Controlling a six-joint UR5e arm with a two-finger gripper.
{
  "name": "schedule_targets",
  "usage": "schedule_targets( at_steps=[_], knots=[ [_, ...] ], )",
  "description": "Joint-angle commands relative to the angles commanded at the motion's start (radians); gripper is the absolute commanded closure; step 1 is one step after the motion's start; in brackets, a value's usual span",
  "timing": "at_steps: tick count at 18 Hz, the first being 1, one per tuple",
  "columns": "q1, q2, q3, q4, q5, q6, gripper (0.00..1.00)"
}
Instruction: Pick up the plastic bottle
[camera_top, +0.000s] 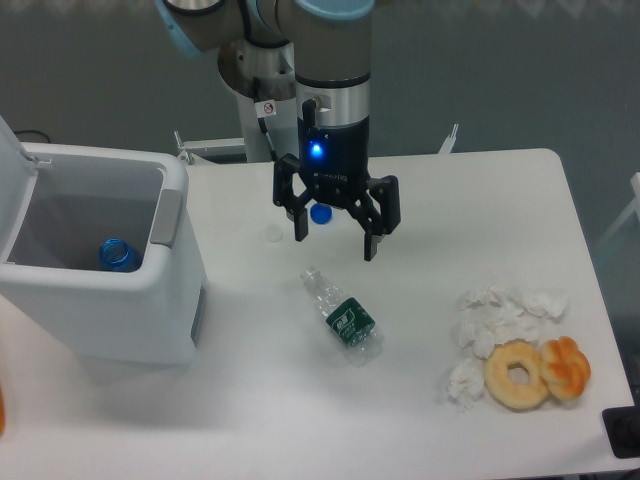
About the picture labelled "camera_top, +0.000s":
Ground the blue plastic bottle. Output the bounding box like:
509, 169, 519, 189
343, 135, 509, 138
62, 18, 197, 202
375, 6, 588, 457
98, 238, 142, 273

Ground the small crumpled white tissue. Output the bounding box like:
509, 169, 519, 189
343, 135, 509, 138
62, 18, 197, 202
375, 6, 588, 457
446, 358, 485, 411

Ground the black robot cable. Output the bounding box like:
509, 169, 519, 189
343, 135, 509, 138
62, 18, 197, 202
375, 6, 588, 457
252, 77, 279, 162

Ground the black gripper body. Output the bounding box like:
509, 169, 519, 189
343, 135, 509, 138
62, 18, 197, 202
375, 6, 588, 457
298, 99, 369, 210

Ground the clear green-label plastic bottle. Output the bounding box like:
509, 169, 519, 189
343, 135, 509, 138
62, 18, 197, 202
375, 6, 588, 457
300, 267, 384, 367

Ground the white bottle cap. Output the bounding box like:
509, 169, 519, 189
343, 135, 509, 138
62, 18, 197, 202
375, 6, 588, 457
264, 225, 284, 243

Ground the white frame at right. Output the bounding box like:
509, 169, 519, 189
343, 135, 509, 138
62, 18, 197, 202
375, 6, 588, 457
593, 172, 639, 268

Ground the black device at edge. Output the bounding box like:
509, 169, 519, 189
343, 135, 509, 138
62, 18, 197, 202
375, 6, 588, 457
602, 406, 639, 459

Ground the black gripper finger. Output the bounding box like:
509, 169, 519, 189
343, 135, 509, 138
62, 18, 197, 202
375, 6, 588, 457
344, 175, 401, 261
273, 153, 309, 242

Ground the orange object at edge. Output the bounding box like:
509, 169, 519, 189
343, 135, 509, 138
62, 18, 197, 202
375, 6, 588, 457
0, 386, 7, 437

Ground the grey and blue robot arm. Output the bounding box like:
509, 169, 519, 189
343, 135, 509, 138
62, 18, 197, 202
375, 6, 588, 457
157, 1, 401, 260

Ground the blue bottle cap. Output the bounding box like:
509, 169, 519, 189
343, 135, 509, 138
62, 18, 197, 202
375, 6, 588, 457
310, 203, 333, 225

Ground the large crumpled white tissue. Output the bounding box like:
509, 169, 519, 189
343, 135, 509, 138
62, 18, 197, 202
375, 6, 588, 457
454, 283, 570, 359

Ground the white trash bin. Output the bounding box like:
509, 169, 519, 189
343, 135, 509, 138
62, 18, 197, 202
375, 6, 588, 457
1, 126, 207, 364

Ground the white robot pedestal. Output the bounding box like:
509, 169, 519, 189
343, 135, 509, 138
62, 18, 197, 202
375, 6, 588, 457
172, 39, 301, 164

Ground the orange twisted bread roll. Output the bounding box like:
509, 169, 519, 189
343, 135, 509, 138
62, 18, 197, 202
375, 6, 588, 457
539, 336, 591, 401

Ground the ring doughnut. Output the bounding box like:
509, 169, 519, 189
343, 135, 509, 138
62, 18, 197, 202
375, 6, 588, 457
483, 341, 549, 411

